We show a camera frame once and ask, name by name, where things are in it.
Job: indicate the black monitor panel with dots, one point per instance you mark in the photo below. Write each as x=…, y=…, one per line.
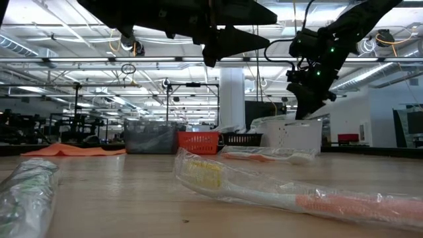
x=261, y=112

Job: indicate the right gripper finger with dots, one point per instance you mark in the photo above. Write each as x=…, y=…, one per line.
x=296, y=94
x=307, y=104

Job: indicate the black plastic bin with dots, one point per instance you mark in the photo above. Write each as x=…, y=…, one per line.
x=243, y=139

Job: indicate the grey plastic bin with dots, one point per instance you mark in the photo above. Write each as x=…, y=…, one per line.
x=150, y=139

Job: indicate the dark glass cabinet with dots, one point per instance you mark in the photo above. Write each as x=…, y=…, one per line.
x=413, y=127

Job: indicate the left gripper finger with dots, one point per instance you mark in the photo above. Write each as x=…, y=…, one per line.
x=234, y=41
x=244, y=13

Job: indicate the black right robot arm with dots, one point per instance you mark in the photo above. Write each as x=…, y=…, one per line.
x=357, y=23

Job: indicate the white square pillar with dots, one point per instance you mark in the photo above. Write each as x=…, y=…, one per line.
x=231, y=99

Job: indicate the long ceiling light strip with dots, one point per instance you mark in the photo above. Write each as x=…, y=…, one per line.
x=79, y=59

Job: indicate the white perforated basket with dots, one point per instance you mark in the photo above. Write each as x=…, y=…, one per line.
x=294, y=139

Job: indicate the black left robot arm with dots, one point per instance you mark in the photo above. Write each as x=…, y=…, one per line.
x=132, y=13

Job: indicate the silver ventilation duct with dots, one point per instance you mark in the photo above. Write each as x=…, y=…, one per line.
x=373, y=74
x=20, y=48

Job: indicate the black background rig frame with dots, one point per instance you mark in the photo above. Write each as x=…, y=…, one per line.
x=193, y=85

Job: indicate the black background robot stations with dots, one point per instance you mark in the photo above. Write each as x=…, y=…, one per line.
x=79, y=129

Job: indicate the orange plastic bin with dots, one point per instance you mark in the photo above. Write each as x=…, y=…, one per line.
x=198, y=142

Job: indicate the red box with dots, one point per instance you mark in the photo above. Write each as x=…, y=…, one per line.
x=348, y=138

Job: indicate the green white toothbrush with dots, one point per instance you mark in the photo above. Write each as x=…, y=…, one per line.
x=267, y=120
x=26, y=198

